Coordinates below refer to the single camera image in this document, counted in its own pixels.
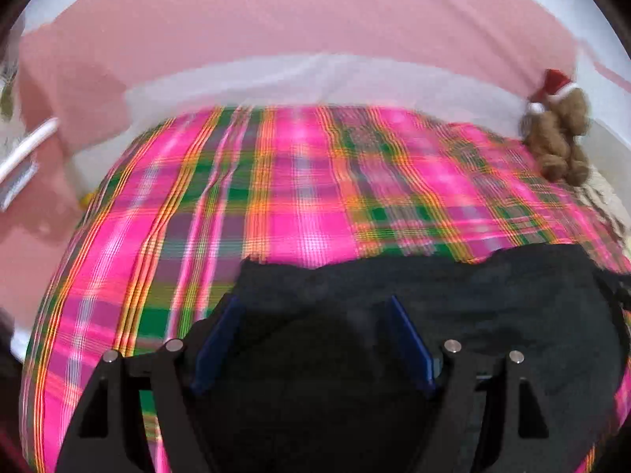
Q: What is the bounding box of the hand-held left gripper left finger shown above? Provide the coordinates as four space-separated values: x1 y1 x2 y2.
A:
55 296 246 473

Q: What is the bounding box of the black hooded puffer jacket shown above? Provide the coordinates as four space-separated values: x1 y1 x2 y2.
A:
185 244 631 473

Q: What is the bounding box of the red white santa hat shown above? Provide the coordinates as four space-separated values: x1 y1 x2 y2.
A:
525 69 577 114

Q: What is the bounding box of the brown teddy bear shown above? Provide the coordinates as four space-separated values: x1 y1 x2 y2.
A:
520 86 592 186

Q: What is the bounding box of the pink green plaid blanket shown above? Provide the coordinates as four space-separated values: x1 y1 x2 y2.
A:
20 103 631 473

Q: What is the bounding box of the white board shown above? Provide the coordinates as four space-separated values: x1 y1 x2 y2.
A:
584 121 631 183

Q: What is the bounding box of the white headboard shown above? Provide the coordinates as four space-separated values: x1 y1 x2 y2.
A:
123 53 536 125

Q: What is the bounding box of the white rail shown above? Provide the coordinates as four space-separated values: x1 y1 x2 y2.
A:
0 117 61 209

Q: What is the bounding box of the beige crochet cloth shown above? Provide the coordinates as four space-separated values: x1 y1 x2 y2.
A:
574 168 630 243

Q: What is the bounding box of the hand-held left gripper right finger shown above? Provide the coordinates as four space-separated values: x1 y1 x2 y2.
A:
387 296 566 473

